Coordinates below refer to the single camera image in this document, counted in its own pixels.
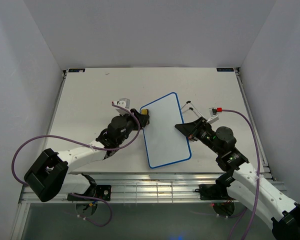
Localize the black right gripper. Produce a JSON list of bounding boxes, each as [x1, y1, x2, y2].
[[174, 116, 222, 156]]

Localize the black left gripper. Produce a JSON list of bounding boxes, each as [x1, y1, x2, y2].
[[117, 109, 150, 145]]

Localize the yellow whiteboard eraser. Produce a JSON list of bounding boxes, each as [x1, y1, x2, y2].
[[140, 108, 150, 116]]

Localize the blue framed small whiteboard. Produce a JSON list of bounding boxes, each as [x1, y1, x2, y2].
[[140, 92, 192, 169]]

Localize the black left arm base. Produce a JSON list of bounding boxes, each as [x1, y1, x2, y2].
[[66, 185, 112, 201]]

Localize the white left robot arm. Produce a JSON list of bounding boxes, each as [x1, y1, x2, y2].
[[23, 108, 150, 202]]

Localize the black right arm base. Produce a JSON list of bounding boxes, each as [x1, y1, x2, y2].
[[194, 184, 233, 201]]

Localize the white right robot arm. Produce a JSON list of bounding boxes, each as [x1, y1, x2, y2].
[[175, 117, 300, 240]]

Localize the blue label sticker right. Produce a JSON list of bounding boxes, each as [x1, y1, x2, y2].
[[216, 67, 235, 72]]

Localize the blue label sticker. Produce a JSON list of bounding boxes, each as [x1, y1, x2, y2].
[[68, 68, 86, 73], [216, 67, 235, 72]]

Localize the blue label sticker left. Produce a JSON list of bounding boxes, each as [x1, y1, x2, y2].
[[68, 68, 86, 73]]

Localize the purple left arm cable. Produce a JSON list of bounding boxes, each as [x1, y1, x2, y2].
[[11, 104, 142, 228]]

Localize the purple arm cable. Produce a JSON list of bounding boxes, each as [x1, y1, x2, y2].
[[11, 104, 142, 228], [188, 108, 261, 240]]

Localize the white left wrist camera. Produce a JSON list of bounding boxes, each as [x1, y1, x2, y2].
[[112, 98, 130, 115]]

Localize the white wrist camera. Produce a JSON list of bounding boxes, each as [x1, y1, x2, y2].
[[112, 98, 130, 115], [207, 107, 222, 124]]

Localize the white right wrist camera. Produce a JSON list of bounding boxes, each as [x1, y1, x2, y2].
[[207, 107, 222, 124]]

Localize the aluminium table frame rails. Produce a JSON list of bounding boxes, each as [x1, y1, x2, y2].
[[18, 172, 291, 205]]

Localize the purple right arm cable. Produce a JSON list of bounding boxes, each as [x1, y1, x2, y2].
[[188, 108, 261, 240]]

